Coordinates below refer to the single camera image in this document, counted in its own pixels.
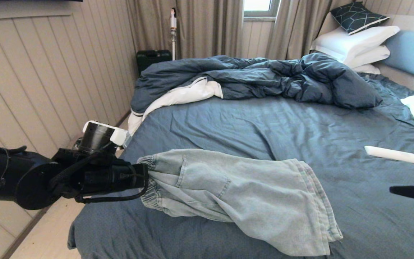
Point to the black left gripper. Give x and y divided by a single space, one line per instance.
106 180

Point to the light blue denim shorts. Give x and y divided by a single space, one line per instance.
246 194

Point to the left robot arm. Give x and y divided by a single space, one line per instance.
5 176

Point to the white remote control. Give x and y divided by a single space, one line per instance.
390 154

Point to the black hard suitcase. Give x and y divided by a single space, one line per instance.
153 59

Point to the small white pillow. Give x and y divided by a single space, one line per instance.
368 69

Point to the medium white pillow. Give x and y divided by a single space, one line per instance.
372 55

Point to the bed with blue sheet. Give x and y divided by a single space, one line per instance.
282 122

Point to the large white pillow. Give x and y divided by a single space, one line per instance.
350 41

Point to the white stick vacuum cleaner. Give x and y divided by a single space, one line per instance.
173 21

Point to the wide beige curtain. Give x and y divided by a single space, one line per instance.
207 28

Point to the dark geometric patterned cushion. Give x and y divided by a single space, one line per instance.
358 16

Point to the dark blue white-lined duvet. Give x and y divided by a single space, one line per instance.
264 75

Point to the narrow beige curtain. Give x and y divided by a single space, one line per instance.
293 28

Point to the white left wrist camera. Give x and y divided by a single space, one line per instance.
127 139

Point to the window with grey frame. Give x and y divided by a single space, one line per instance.
261 5

